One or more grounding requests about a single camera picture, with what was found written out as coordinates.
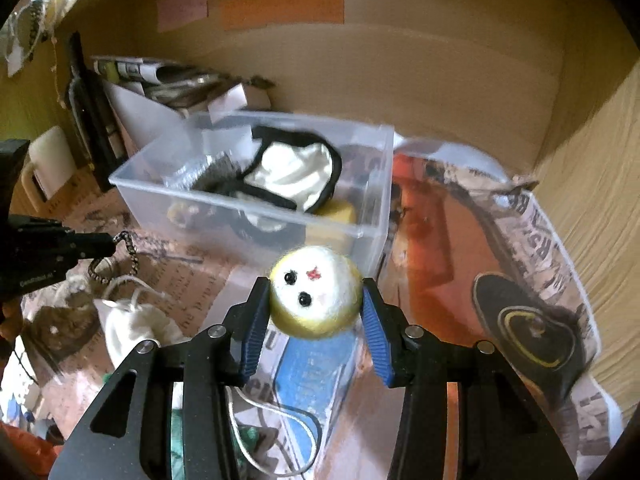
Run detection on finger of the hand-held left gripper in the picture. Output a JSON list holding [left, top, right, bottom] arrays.
[[70, 232, 121, 262]]

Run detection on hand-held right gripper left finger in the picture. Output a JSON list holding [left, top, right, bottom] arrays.
[[47, 276, 272, 480]]

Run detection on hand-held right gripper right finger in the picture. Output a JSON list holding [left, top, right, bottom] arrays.
[[361, 276, 582, 480]]

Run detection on beaded chain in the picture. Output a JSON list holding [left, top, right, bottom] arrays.
[[87, 231, 141, 286]]

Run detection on white yellow felt ball toy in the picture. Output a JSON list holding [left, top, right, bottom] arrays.
[[268, 246, 363, 339]]

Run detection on clear plastic storage bin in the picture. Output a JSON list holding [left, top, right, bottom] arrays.
[[109, 110, 396, 272]]

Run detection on newspaper sheet with blue picture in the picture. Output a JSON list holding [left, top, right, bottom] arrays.
[[60, 195, 388, 480]]

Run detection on white mug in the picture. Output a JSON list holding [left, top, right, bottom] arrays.
[[19, 126, 77, 200]]

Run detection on newspaper sheet with orange picture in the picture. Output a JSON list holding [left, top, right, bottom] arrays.
[[382, 135, 626, 480]]

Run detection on silver foil packet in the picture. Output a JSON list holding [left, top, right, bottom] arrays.
[[162, 152, 236, 192]]

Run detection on yellow sponge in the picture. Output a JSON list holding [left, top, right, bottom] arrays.
[[312, 199, 358, 225]]

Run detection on green cloth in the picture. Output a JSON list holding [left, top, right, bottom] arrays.
[[169, 382, 191, 480]]

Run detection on black bottle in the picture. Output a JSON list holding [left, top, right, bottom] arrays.
[[65, 31, 118, 193]]

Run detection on white cloth with black trim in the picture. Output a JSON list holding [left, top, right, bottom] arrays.
[[239, 126, 344, 212]]

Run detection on rolled newspaper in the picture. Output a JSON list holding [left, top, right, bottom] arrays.
[[91, 56, 201, 86]]

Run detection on pink sticky note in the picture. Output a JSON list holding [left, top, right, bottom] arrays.
[[156, 0, 209, 33]]

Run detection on orange sticky note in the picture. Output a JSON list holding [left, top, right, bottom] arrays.
[[219, 0, 346, 31]]

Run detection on white drawstring pouch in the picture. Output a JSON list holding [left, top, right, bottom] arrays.
[[94, 280, 186, 368]]

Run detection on white cord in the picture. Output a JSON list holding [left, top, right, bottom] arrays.
[[226, 389, 322, 478]]

